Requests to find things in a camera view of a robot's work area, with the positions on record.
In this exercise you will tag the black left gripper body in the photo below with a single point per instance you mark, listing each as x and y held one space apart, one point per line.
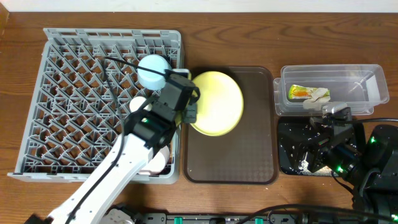
188 114

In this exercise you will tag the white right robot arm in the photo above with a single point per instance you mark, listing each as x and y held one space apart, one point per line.
369 165

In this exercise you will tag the yellow plate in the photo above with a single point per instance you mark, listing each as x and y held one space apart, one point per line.
220 105

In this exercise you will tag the white tissue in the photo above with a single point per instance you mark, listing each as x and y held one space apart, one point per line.
317 99

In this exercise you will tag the white cup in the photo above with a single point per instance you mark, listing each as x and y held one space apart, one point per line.
136 103

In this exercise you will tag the white rice bowl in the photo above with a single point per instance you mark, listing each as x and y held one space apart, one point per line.
158 163

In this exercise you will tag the clear plastic bin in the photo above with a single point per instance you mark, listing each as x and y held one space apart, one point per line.
360 86

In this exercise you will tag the brown serving tray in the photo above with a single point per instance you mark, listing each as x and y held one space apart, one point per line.
247 154

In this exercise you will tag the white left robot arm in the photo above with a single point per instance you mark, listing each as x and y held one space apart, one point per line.
143 148

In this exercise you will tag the grey plastic dish rack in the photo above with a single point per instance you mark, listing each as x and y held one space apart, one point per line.
86 79

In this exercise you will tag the black tray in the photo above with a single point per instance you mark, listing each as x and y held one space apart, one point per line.
326 171

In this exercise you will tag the yellow green snack wrapper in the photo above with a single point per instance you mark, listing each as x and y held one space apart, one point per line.
300 92

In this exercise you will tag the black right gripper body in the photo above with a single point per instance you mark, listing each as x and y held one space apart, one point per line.
341 157

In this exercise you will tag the light blue bowl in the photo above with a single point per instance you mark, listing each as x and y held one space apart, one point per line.
154 78

